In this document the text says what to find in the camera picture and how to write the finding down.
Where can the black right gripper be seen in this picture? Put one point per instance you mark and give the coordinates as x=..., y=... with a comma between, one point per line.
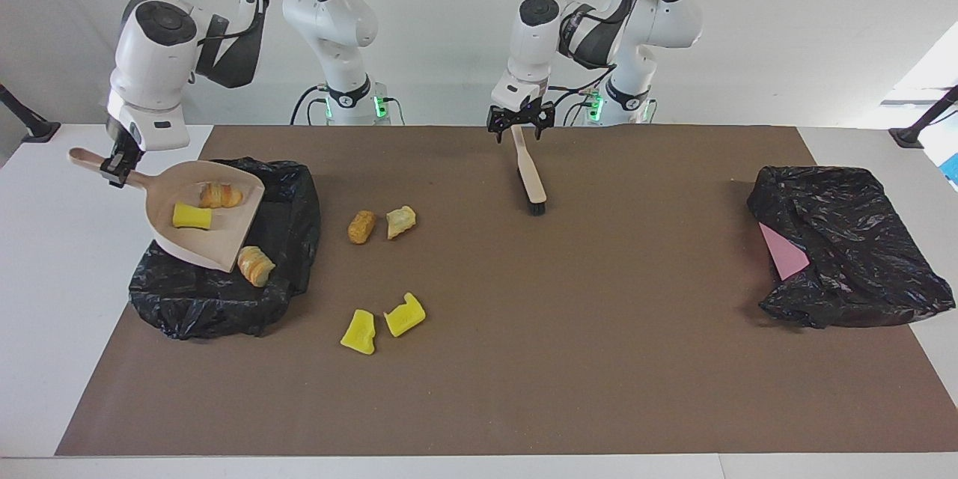
x=126, y=144

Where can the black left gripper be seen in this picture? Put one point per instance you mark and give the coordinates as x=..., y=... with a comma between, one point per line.
x=524, y=118

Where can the beige brush black bristles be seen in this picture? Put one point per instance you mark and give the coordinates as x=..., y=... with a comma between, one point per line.
x=528, y=165

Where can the beige plastic dustpan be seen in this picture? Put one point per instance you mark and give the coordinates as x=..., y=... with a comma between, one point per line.
x=217, y=238

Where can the pale yellow jagged chunk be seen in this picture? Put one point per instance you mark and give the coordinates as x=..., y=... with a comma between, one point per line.
x=400, y=222

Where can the large pale layered chunk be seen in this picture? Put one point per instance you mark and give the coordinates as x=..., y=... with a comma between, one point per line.
x=256, y=266

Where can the brown nugget chunk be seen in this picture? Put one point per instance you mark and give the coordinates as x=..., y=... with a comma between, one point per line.
x=361, y=227

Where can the notched yellow sponge piece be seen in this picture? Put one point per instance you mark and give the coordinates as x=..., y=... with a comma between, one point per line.
x=404, y=316

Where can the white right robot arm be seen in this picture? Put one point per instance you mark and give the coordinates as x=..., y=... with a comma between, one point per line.
x=150, y=67

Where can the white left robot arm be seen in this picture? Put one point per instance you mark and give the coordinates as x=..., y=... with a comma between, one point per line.
x=535, y=45

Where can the black trash bag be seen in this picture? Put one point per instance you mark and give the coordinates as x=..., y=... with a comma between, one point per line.
x=194, y=307
x=861, y=239

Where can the pink bin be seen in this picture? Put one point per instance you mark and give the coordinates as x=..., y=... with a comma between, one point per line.
x=782, y=254

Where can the white cardboard box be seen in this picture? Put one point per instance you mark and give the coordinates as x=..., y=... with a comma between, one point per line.
x=138, y=101

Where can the black stand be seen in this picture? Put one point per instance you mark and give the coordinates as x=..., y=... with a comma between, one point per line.
x=37, y=131
x=909, y=136

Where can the brown table mat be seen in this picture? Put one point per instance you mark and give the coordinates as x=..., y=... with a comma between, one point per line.
x=524, y=389

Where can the blue object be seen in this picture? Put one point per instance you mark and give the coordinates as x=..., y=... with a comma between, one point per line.
x=952, y=168

